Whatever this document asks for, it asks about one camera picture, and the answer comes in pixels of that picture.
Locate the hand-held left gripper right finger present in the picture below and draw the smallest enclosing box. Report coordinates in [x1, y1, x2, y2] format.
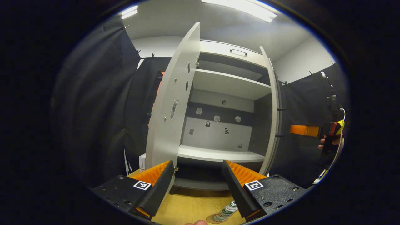
[222, 160, 308, 222]

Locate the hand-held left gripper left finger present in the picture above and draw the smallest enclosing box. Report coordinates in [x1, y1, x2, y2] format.
[91, 160, 175, 219]

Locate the white bottle with green label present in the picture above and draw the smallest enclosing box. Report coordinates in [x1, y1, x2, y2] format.
[213, 201, 238, 222]

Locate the white cabinet door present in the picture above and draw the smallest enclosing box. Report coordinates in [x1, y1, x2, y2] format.
[146, 22, 201, 175]
[259, 46, 282, 176]

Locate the round brown coaster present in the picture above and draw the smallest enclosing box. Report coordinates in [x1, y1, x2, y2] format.
[206, 214, 228, 224]

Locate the white and grey cabinet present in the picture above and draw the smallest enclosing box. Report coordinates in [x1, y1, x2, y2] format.
[175, 40, 283, 191]

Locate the white cabinet shelf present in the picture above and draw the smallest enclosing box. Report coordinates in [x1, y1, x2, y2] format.
[192, 69, 272, 100]
[198, 60, 263, 81]

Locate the white cabinet drawer front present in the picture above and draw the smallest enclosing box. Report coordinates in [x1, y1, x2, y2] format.
[200, 40, 269, 68]

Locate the large ceiling light panel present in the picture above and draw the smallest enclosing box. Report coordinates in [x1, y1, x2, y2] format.
[202, 0, 278, 23]

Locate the narrow ceiling light strip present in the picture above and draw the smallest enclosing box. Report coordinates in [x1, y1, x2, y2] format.
[120, 5, 138, 19]

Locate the black door handle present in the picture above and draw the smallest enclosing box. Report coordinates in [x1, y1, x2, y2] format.
[275, 107, 287, 138]

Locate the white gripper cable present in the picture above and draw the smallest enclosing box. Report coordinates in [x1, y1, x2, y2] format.
[331, 108, 346, 169]

